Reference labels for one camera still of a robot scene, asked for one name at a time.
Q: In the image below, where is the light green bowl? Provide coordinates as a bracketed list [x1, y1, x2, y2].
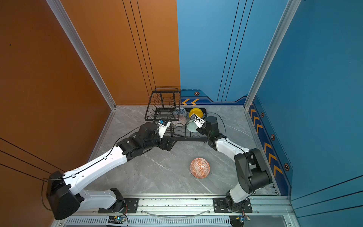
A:
[186, 120, 198, 133]

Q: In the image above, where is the yellow bowl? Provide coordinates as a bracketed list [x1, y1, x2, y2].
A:
[189, 108, 204, 119]

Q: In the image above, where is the pink striped bowl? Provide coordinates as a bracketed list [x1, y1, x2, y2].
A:
[173, 115, 187, 127]

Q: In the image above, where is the blue white floral bowl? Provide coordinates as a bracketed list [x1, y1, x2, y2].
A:
[173, 107, 188, 118]

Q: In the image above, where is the orange patterned bowl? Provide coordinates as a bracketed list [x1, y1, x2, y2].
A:
[190, 158, 210, 179]

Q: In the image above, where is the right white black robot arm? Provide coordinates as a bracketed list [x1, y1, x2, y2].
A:
[192, 114, 273, 212]

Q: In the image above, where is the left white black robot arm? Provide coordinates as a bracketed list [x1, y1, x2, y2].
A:
[46, 120, 175, 220]

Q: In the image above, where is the left green circuit board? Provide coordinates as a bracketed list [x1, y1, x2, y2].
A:
[107, 216, 128, 227]

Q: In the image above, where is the green circuit board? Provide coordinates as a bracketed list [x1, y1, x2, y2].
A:
[229, 216, 251, 227]
[107, 216, 128, 227]

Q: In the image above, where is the right green circuit board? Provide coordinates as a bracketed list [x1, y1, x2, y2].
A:
[229, 216, 251, 227]

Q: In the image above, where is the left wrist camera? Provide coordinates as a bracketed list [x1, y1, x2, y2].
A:
[157, 119, 171, 139]

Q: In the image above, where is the black wire dish rack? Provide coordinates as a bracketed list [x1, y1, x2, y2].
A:
[145, 88, 207, 143]

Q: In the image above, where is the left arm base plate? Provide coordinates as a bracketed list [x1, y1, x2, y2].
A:
[98, 198, 139, 214]

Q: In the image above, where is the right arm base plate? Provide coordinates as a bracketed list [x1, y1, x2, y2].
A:
[213, 197, 253, 213]

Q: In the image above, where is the aluminium front rail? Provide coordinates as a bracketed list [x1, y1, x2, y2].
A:
[52, 194, 300, 227]

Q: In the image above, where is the right aluminium corner post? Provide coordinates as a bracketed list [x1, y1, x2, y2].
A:
[244, 0, 301, 111]

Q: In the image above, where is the aluminium corner post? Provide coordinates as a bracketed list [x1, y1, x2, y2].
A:
[46, 0, 117, 110]
[244, 0, 301, 111]

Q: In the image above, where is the left aluminium corner post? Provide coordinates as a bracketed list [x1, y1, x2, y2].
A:
[46, 0, 117, 110]

